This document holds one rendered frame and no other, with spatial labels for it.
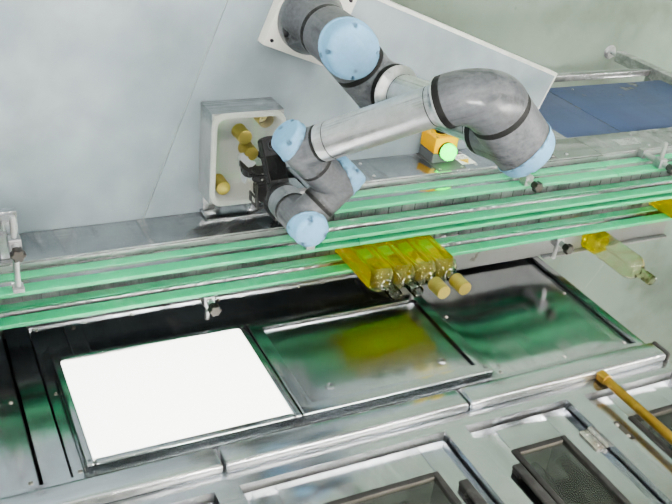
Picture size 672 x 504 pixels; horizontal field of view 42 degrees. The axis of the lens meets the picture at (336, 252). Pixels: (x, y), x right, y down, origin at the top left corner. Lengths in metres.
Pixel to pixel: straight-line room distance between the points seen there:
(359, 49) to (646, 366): 1.02
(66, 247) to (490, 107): 0.96
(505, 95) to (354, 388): 0.72
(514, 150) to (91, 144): 0.92
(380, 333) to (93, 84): 0.85
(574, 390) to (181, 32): 1.17
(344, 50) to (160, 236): 0.59
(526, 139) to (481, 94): 0.12
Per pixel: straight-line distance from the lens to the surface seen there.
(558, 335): 2.27
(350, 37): 1.80
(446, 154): 2.24
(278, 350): 1.97
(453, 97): 1.52
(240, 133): 2.00
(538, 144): 1.60
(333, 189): 1.76
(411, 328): 2.10
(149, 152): 2.02
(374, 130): 1.60
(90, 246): 1.98
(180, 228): 2.04
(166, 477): 1.67
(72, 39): 1.90
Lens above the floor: 2.53
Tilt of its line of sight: 49 degrees down
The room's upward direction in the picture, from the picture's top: 138 degrees clockwise
